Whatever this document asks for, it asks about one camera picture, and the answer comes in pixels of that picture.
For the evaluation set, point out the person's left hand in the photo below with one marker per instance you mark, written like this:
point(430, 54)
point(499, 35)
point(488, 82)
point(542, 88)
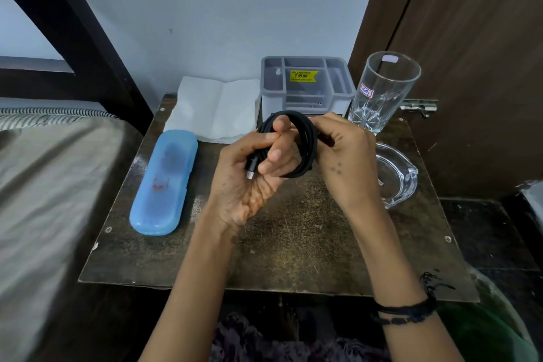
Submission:
point(237, 192)

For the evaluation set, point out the person's right hand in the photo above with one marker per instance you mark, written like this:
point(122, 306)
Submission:
point(348, 162)

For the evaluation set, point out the person's right fingers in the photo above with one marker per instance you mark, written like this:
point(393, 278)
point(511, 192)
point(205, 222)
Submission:
point(324, 124)

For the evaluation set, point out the person's left thumb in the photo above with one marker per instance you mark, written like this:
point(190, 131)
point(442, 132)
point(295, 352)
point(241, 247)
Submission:
point(252, 143)

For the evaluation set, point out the person's left forearm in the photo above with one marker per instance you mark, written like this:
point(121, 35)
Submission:
point(191, 298)

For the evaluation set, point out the person's right forearm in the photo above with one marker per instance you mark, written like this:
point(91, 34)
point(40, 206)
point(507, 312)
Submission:
point(390, 264)

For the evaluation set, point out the grey plastic organizer tray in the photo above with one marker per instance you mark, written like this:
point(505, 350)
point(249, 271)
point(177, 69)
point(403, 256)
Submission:
point(275, 98)

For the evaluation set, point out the yellow label sticker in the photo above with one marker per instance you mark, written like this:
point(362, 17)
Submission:
point(303, 75)

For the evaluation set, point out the white paper napkin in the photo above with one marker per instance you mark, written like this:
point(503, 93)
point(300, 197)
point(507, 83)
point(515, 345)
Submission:
point(212, 107)

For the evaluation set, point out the clear drinking glass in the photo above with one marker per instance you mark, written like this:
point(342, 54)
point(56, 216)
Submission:
point(381, 94)

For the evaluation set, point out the clear glass ashtray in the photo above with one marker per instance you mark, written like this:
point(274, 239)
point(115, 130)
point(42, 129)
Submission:
point(398, 175)

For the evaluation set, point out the metal door latch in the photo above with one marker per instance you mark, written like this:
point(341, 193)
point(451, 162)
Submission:
point(418, 106)

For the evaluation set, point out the blue plastic case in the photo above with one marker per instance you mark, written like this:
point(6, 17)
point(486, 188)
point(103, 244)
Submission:
point(163, 183)

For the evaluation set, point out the dark brown wooden door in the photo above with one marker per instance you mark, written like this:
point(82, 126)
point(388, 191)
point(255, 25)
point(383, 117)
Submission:
point(475, 56)

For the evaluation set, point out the purple patterned garment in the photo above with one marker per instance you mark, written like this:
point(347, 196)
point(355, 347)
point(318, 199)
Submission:
point(271, 344)

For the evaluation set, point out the striped bed cloth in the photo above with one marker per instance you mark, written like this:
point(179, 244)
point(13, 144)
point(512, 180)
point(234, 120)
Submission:
point(46, 113)

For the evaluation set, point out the grey bed sheet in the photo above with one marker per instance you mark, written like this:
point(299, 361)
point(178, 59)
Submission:
point(46, 213)

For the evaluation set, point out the dark grey object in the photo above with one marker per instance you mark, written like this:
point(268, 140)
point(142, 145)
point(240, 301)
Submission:
point(532, 204)

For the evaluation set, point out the green garment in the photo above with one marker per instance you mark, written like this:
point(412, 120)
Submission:
point(479, 332)

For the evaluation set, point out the dark wooden bed frame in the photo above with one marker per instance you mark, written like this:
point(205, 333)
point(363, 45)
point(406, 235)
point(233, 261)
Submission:
point(72, 31)

